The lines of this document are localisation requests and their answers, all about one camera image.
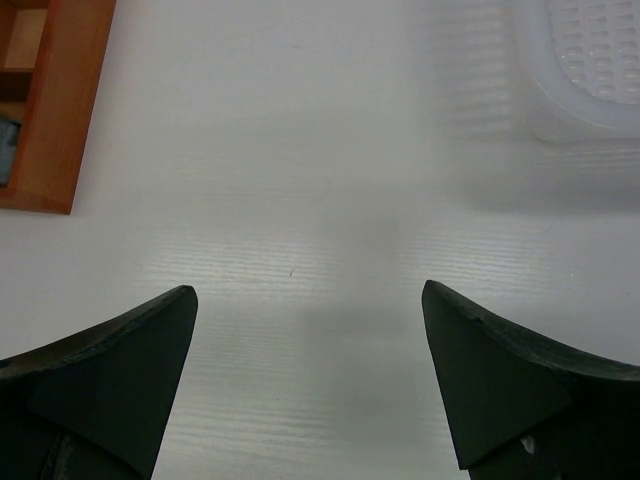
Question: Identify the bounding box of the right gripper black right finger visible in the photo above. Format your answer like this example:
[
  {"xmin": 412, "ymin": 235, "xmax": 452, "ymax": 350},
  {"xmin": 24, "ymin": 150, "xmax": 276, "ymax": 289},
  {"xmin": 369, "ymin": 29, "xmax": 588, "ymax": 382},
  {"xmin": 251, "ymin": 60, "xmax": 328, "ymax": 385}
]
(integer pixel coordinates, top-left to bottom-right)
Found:
[{"xmin": 422, "ymin": 280, "xmax": 639, "ymax": 479}]

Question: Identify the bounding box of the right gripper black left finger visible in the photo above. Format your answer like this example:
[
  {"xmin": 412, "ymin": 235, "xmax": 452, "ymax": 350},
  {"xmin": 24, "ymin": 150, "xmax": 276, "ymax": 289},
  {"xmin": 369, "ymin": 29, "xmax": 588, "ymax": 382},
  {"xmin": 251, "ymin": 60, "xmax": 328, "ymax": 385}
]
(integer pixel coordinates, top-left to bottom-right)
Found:
[{"xmin": 1, "ymin": 285, "xmax": 198, "ymax": 479}]

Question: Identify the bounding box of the white plastic basket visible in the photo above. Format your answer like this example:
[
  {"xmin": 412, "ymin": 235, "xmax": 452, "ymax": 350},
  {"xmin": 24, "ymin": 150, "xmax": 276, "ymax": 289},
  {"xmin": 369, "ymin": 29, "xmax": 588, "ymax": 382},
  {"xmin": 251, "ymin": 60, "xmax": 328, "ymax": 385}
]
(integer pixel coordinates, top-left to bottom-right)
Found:
[{"xmin": 513, "ymin": 0, "xmax": 639, "ymax": 143}]

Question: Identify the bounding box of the dark grey sock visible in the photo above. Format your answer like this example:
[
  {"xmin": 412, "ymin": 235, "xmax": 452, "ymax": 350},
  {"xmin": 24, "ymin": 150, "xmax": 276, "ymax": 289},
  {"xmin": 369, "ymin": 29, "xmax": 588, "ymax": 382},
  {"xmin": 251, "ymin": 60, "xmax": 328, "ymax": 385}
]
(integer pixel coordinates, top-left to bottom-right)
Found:
[{"xmin": 0, "ymin": 117, "xmax": 21, "ymax": 187}]

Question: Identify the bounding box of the orange compartment tray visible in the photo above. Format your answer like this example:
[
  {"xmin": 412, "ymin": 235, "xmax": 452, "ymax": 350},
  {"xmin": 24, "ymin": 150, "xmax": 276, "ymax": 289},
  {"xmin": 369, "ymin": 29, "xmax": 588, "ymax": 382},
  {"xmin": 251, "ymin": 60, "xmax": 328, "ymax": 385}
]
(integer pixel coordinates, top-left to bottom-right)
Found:
[{"xmin": 1, "ymin": 0, "xmax": 116, "ymax": 214}]

